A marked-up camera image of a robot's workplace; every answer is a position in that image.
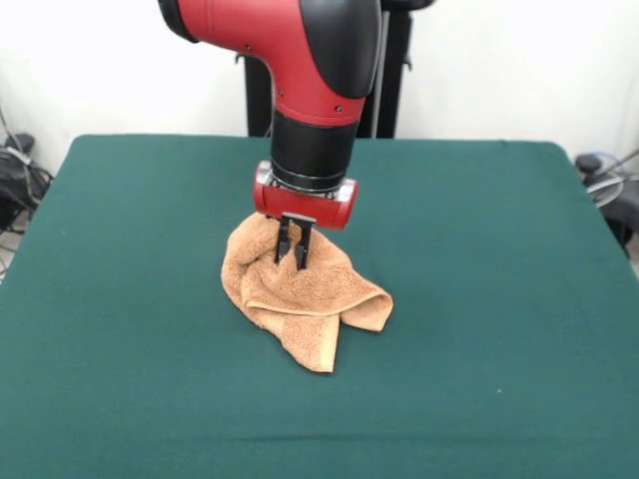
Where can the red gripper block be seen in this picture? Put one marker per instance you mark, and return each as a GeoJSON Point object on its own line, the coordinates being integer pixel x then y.
{"type": "Point", "coordinates": [304, 207]}

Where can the orange terry towel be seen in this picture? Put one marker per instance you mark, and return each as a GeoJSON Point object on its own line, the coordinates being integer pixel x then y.
{"type": "Point", "coordinates": [299, 294]}

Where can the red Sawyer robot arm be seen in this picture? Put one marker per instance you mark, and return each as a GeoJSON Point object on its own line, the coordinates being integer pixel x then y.
{"type": "Point", "coordinates": [309, 144]}

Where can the dark green table cloth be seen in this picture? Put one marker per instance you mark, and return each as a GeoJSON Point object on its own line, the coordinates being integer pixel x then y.
{"type": "Point", "coordinates": [125, 299]}

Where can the black equipment block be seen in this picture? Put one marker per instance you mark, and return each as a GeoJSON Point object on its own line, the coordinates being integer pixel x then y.
{"type": "Point", "coordinates": [621, 209]}

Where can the black robot pedestal frame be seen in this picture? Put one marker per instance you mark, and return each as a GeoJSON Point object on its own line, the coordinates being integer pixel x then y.
{"type": "Point", "coordinates": [397, 75]}

